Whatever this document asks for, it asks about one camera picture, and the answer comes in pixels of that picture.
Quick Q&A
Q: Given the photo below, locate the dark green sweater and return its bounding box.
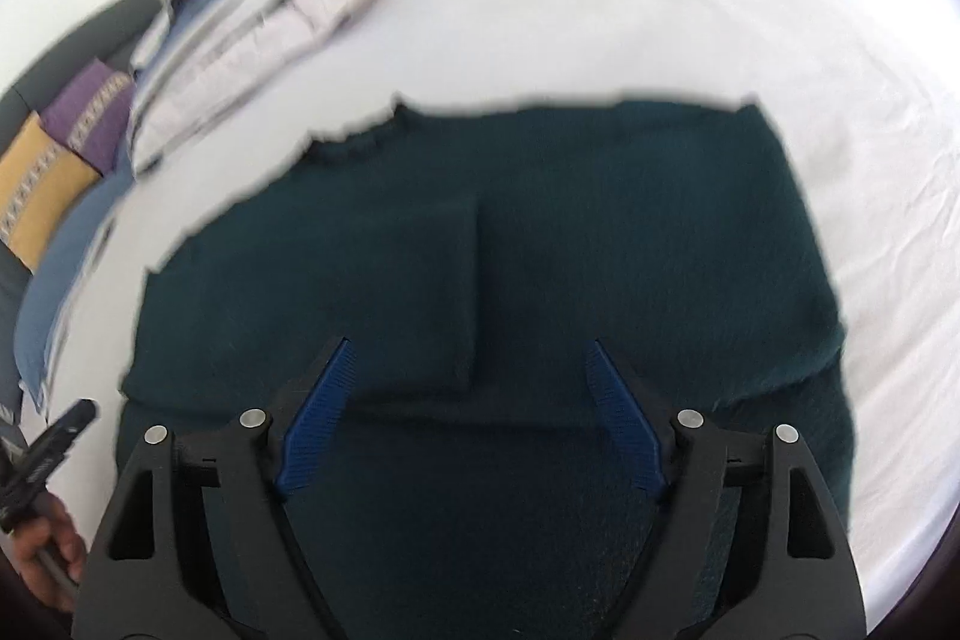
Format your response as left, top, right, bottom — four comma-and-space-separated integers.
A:
112, 92, 856, 640

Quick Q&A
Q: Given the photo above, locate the bed with white sheet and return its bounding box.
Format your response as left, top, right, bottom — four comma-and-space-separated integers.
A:
30, 0, 960, 640

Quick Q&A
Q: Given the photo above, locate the person's left hand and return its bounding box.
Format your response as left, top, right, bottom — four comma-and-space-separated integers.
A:
11, 490, 87, 611

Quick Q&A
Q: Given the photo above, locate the purple patterned pillow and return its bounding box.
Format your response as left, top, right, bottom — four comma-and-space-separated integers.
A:
41, 59, 136, 172

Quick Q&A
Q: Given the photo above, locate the blue pillow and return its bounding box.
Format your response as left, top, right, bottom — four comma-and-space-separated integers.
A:
15, 160, 140, 416

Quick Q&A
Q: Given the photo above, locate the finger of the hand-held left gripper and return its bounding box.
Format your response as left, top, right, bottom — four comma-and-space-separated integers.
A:
0, 398, 100, 532

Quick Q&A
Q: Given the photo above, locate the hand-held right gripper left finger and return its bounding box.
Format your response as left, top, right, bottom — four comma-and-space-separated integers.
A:
71, 336, 357, 640

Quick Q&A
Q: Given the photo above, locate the folded grey blue duvet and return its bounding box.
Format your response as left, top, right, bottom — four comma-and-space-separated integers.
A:
127, 0, 410, 176

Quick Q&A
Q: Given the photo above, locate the grey upholstered headboard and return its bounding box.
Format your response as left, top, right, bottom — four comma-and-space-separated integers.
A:
0, 0, 173, 431

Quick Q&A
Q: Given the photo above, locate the yellow patterned pillow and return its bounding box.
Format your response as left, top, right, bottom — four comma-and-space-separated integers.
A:
0, 111, 102, 274

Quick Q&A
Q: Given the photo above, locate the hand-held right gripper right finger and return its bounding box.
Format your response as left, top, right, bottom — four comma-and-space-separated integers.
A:
585, 340, 867, 640

